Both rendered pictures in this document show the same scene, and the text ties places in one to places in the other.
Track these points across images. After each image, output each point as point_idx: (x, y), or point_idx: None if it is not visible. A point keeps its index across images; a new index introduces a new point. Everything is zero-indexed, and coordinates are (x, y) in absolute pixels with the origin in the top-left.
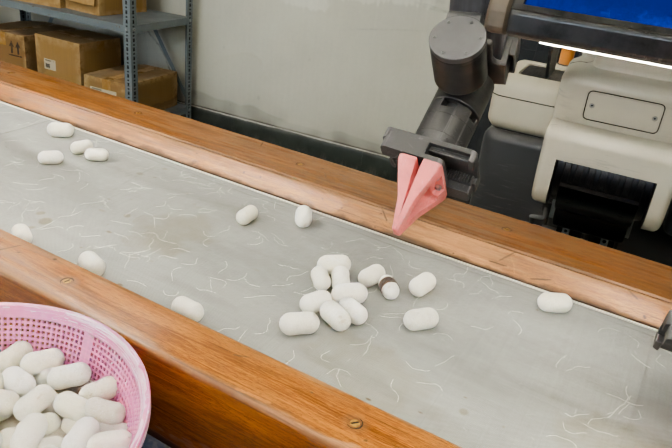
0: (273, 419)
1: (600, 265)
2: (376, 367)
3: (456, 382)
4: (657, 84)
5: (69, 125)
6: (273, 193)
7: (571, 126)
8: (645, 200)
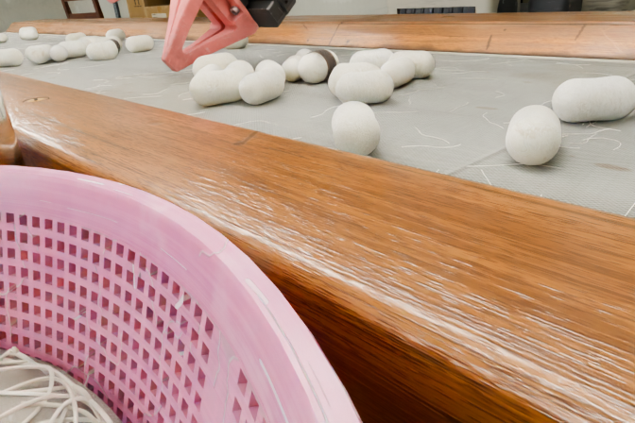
0: None
1: (301, 19)
2: (31, 71)
3: (77, 71)
4: None
5: (31, 27)
6: None
7: None
8: None
